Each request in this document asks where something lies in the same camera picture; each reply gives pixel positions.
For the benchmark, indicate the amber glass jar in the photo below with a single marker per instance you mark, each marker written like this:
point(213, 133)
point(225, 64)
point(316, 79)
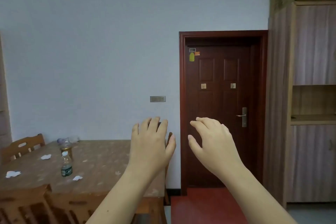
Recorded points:
point(67, 150)

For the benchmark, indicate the dark red door frame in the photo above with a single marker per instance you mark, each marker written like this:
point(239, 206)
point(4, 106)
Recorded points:
point(182, 100)

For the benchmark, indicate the person's left forearm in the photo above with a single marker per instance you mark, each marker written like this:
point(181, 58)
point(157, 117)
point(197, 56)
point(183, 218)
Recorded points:
point(123, 200)

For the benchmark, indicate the grey wall socket panel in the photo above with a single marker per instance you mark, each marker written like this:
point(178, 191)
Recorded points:
point(157, 99)

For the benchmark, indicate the person's left hand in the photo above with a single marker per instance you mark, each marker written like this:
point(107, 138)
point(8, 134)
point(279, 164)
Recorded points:
point(149, 153)

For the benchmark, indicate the person's left little finger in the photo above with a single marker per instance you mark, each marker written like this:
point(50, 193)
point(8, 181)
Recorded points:
point(135, 130)

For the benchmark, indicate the empty clear plastic bottle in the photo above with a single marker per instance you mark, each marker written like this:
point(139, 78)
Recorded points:
point(65, 140)

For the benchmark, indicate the person's right thumb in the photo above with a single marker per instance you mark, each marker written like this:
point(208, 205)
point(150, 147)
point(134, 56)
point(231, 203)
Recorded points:
point(193, 144)

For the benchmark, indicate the light wooden wardrobe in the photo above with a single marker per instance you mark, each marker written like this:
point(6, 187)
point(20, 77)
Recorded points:
point(312, 139)

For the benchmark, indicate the green label water bottle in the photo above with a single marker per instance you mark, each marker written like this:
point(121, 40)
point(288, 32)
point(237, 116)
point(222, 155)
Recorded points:
point(66, 167)

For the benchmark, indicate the person's left thumb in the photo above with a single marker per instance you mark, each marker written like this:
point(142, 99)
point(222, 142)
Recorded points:
point(171, 145)

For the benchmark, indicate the person's right forearm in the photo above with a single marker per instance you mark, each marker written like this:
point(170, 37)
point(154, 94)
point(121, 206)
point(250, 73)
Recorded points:
point(254, 200)

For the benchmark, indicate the yellow door sticker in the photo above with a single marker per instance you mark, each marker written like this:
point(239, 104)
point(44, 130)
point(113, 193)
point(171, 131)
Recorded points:
point(192, 57)

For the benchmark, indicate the wooden chair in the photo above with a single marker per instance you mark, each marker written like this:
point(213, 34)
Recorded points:
point(18, 205)
point(22, 147)

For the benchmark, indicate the dark red wooden door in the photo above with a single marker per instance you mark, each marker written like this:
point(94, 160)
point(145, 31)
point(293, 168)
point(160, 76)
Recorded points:
point(223, 74)

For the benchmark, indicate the wooden dining table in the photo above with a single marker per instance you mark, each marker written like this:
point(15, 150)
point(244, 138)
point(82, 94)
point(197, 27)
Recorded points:
point(99, 163)

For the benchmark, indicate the person's left middle finger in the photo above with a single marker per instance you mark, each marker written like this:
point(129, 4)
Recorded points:
point(154, 127)

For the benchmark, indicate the crumpled white paper piece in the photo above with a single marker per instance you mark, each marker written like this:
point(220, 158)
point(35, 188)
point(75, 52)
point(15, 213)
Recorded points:
point(77, 178)
point(12, 174)
point(46, 157)

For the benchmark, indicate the brown wooden panel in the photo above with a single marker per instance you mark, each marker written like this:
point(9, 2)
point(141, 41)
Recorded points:
point(4, 100)

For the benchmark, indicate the person's right hand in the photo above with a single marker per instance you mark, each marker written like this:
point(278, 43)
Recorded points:
point(217, 150)

